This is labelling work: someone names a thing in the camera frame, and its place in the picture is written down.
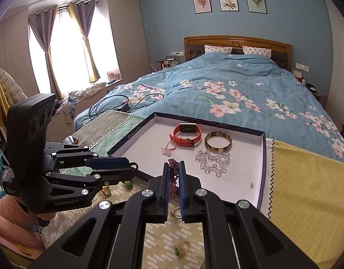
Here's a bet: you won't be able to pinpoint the pink charm hair tie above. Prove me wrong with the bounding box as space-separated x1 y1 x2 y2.
161 141 177 156

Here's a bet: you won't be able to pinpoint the dark blue box tray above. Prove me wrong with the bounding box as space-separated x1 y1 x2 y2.
107 112 266 210

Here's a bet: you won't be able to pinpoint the wooden bed headboard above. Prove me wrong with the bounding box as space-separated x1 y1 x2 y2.
184 35 293 70

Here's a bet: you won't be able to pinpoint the clothes on window sill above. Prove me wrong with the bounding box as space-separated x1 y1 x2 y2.
60 82 108 115

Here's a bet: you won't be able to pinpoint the striped gold bangle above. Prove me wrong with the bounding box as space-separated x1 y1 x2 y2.
204 131 233 154

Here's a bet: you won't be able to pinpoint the yellow blanket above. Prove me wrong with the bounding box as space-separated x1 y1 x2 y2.
266 139 344 247

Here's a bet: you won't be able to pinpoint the black curtain rod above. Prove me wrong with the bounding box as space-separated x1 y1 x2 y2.
56 0 98 12

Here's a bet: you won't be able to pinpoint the person's left hand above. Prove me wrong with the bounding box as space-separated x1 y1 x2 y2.
37 211 56 223

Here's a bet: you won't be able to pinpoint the beige window side cabinet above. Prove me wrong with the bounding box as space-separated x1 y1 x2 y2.
106 0 150 87

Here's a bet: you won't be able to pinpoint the orange smartwatch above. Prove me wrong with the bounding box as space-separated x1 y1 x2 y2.
169 123 203 148

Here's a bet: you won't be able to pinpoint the white puffer jacket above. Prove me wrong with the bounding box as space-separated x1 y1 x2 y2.
0 67 24 113

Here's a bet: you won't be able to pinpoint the gold ring with green stone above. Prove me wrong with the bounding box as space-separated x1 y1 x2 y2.
174 241 191 257

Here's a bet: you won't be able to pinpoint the black charger cable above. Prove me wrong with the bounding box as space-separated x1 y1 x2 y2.
89 93 164 117

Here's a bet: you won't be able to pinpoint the purple bead bracelet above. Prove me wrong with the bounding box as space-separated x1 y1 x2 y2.
168 158 180 198

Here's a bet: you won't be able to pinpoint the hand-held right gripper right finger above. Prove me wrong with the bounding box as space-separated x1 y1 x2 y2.
177 161 319 269

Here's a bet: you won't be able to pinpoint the blue floral duvet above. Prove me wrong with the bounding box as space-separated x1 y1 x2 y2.
74 53 344 159

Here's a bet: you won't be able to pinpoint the framed white flower picture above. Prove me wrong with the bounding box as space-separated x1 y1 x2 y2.
217 0 240 12

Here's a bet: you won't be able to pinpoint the spotted white pillow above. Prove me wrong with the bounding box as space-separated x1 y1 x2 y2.
204 45 233 55
242 46 273 58

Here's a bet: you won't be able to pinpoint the green patterned blanket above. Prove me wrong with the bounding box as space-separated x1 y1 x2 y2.
29 111 217 269

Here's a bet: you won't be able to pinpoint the pink desk fan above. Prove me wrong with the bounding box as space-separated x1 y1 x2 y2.
107 71 122 84

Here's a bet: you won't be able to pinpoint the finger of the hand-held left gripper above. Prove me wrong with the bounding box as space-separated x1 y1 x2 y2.
45 165 139 188
44 143 130 172

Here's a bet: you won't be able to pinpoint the clear bead bracelet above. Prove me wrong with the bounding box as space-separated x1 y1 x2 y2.
195 150 231 177

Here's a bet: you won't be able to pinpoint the grey and yellow curtain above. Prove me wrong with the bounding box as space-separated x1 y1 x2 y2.
28 8 65 99
67 1 101 83

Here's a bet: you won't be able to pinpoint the framed pink flower picture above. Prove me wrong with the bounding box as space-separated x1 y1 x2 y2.
192 0 212 14

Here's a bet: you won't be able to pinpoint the framed green plant picture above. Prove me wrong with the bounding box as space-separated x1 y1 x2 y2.
245 0 268 14

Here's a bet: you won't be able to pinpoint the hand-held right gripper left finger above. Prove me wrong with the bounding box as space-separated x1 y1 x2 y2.
29 161 172 269

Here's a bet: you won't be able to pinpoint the person's left forearm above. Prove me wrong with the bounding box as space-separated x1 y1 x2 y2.
0 195 46 250

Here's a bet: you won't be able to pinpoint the cluttered bedside table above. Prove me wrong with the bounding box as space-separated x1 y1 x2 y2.
151 53 186 72

